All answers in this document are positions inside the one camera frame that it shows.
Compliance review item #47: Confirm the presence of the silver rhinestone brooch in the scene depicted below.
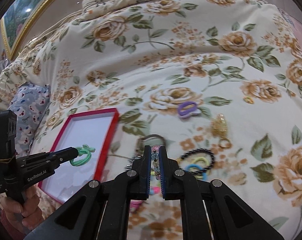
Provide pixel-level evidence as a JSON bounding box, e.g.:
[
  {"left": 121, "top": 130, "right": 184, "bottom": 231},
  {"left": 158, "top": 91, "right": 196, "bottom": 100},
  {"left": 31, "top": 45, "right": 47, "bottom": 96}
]
[{"left": 125, "top": 154, "right": 142, "bottom": 171}]

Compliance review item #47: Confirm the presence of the purple hair tie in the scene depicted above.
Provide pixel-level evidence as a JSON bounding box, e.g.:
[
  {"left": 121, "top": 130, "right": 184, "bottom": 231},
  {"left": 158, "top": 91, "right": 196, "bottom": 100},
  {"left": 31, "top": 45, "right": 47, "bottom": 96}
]
[{"left": 177, "top": 101, "right": 200, "bottom": 119}]

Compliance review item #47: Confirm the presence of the black beaded bracelet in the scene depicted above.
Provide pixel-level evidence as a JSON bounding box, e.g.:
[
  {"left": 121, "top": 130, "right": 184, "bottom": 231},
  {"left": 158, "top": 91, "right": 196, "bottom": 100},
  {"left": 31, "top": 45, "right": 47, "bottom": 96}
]
[{"left": 179, "top": 148, "right": 216, "bottom": 176}]

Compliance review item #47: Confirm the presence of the blue bear print pillow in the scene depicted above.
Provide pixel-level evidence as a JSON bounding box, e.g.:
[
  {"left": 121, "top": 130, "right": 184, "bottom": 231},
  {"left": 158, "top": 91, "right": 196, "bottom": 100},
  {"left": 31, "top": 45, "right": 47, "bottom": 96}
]
[{"left": 8, "top": 82, "right": 50, "bottom": 157}]

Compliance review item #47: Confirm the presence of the rose gold wrist watch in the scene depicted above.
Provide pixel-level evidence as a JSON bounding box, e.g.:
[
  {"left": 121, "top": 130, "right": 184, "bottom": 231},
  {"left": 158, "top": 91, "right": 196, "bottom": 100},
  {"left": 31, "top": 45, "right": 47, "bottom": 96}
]
[{"left": 135, "top": 134, "right": 167, "bottom": 157}]

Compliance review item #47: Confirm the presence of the green hair tie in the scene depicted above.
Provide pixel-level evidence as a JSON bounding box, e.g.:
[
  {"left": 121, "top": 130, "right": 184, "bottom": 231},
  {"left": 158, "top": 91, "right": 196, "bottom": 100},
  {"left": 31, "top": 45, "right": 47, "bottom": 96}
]
[{"left": 69, "top": 144, "right": 96, "bottom": 168}]

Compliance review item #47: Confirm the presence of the gold ring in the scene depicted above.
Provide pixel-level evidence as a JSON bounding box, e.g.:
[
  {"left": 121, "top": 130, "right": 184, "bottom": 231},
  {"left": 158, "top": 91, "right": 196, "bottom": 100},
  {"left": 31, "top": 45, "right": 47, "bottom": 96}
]
[{"left": 218, "top": 138, "right": 233, "bottom": 150}]

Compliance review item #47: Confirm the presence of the red jewelry box tray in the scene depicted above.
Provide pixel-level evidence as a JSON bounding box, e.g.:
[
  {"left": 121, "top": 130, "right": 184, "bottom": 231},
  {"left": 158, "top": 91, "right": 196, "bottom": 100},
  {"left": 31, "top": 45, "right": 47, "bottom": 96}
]
[{"left": 39, "top": 108, "right": 119, "bottom": 204}]

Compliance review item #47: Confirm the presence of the yellow hair tie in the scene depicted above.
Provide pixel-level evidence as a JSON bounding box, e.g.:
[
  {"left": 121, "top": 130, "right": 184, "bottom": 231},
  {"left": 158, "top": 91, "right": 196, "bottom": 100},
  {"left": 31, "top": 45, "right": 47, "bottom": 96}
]
[{"left": 190, "top": 156, "right": 208, "bottom": 170}]

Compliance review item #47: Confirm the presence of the left hand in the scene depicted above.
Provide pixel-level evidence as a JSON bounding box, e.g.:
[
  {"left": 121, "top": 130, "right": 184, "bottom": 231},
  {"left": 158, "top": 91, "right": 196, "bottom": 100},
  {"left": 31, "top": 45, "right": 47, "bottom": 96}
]
[{"left": 1, "top": 186, "right": 44, "bottom": 233}]

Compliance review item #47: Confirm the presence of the gold hair claw clip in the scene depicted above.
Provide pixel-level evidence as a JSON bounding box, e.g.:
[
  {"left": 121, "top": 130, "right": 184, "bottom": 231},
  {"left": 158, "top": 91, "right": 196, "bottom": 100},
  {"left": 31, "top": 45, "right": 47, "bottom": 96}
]
[{"left": 211, "top": 114, "right": 228, "bottom": 139}]

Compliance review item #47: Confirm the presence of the pastel beaded bracelet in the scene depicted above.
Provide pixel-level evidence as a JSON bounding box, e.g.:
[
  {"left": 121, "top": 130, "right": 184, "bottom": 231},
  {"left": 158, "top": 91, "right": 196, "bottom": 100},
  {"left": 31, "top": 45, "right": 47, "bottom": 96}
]
[{"left": 150, "top": 144, "right": 161, "bottom": 181}]

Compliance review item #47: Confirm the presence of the blue hair tie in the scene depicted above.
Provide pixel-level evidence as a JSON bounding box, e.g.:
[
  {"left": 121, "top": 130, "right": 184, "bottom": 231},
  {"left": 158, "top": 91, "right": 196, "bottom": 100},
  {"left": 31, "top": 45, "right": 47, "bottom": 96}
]
[{"left": 185, "top": 164, "right": 208, "bottom": 181}]

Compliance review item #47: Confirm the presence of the colorful chunky bead bracelet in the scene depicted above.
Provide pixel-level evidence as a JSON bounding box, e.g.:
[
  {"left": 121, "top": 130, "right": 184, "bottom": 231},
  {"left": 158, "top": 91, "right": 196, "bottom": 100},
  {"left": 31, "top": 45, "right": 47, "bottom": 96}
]
[{"left": 130, "top": 174, "right": 164, "bottom": 214}]

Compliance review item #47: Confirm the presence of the floral bed blanket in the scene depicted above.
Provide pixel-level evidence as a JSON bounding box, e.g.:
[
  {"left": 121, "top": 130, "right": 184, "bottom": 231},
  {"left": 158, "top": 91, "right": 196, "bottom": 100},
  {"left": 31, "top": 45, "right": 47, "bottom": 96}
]
[{"left": 0, "top": 0, "right": 302, "bottom": 239}]

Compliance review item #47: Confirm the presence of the gold framed painting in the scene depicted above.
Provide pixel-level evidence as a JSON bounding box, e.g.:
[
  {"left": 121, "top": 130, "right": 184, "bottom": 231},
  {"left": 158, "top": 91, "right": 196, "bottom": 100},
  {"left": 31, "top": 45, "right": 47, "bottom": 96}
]
[{"left": 0, "top": 0, "right": 54, "bottom": 59}]

